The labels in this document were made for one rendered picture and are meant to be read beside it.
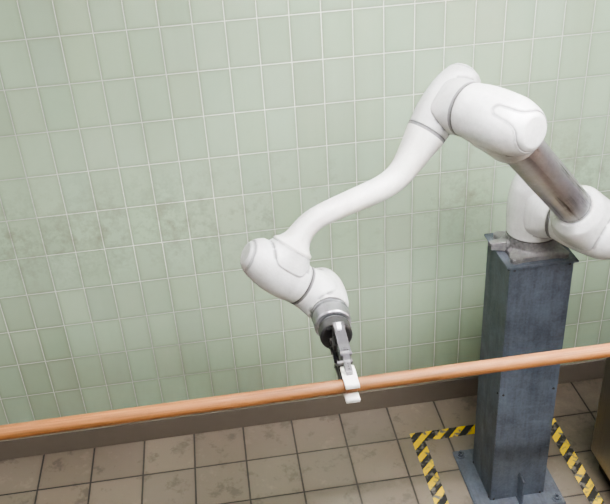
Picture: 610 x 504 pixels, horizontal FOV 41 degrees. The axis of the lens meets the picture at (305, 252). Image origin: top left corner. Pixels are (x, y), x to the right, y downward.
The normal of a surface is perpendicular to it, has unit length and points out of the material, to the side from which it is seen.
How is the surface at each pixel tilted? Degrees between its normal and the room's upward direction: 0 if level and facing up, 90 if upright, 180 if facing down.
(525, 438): 90
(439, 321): 90
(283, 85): 90
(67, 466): 0
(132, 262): 90
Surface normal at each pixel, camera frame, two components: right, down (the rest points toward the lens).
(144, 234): 0.14, 0.51
